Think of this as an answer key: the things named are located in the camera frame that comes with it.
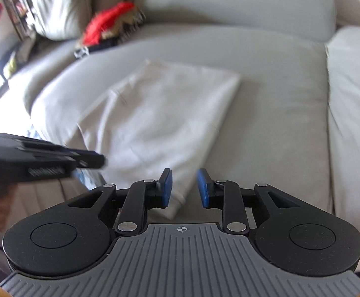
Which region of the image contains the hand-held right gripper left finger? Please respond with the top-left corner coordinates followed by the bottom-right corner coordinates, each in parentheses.
top-left (53, 168), bottom-right (172, 234)

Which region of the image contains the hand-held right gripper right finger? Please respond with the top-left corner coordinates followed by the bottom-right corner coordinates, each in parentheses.
top-left (198, 168), bottom-right (315, 234)

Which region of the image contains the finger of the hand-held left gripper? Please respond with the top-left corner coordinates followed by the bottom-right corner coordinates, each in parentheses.
top-left (70, 148), bottom-right (106, 169)

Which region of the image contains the white t-shirt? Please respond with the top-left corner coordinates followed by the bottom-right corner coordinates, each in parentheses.
top-left (76, 58), bottom-right (241, 220)

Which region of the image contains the red and patterned clothes pile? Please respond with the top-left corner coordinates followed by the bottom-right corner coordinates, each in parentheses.
top-left (74, 12), bottom-right (146, 59)

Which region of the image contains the grey sofa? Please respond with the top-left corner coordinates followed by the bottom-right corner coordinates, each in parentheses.
top-left (5, 0), bottom-right (360, 248)

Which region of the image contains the red garment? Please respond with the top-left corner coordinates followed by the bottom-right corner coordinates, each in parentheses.
top-left (82, 1), bottom-right (135, 45)

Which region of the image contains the bookshelf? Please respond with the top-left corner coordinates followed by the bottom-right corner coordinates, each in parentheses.
top-left (0, 0), bottom-right (36, 78)

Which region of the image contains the tan garment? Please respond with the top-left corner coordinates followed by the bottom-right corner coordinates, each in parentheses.
top-left (106, 4), bottom-right (146, 38)

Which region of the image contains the light grey pillow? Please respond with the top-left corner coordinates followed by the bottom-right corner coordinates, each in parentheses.
top-left (25, 0), bottom-right (92, 41)

